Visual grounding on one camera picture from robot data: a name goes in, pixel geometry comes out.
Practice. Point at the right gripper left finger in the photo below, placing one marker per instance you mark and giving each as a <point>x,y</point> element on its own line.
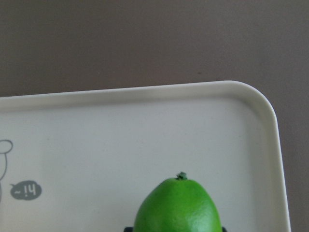
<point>128,229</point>

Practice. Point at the green lime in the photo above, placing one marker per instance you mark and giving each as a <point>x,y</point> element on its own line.
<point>178,205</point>

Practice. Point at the cream rabbit tray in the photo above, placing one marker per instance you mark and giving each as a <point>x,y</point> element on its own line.
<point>85,161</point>

